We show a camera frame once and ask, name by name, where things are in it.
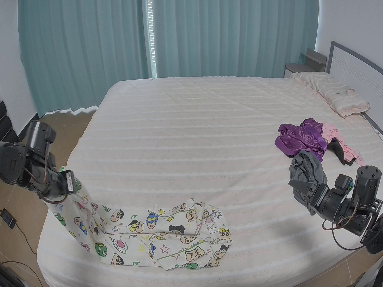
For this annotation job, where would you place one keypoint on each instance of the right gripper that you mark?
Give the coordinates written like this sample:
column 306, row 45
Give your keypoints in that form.
column 332, row 205

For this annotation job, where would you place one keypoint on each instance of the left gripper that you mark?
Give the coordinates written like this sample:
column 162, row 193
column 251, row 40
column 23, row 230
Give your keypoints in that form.
column 55, row 187

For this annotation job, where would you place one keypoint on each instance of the white printed pyjama top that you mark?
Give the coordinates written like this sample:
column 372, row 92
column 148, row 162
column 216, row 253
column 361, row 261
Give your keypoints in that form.
column 179, row 229

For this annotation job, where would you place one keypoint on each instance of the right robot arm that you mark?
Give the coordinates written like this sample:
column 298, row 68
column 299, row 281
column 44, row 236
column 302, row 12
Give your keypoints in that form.
column 368, row 187

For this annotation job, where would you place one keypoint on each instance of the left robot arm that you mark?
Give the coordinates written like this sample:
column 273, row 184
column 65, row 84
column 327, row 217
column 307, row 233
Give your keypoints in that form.
column 36, row 142

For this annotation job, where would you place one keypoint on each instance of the bed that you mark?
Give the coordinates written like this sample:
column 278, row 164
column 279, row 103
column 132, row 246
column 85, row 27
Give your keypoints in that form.
column 194, row 124

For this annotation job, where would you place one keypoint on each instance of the dark grey garment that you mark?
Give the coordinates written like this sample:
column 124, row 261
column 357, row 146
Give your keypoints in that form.
column 308, row 169

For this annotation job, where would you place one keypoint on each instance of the black garment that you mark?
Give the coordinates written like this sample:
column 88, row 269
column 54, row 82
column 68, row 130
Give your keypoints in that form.
column 339, row 151

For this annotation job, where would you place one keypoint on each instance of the purple satin garment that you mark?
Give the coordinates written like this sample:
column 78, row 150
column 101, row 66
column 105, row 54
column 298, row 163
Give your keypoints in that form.
column 299, row 137

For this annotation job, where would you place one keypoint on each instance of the black power adapter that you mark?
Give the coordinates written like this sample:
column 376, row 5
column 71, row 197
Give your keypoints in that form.
column 7, row 218

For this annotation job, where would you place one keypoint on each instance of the pink garment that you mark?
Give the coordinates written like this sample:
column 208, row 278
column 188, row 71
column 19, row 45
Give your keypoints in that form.
column 332, row 133

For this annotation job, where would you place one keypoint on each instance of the black chest of drawers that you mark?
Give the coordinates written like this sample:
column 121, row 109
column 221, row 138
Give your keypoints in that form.
column 9, row 124

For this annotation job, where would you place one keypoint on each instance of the pink striped pillow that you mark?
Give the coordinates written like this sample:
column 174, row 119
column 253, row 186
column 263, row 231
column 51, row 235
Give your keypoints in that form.
column 332, row 91

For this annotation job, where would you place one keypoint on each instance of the grey bedside table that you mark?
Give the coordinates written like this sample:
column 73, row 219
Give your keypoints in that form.
column 305, row 61

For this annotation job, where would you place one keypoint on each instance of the blue-green curtain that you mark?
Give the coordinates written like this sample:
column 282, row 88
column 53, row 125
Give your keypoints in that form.
column 83, row 40
column 233, row 25

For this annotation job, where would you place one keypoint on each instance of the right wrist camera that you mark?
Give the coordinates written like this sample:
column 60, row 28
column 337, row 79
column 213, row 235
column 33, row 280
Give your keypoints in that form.
column 342, row 182

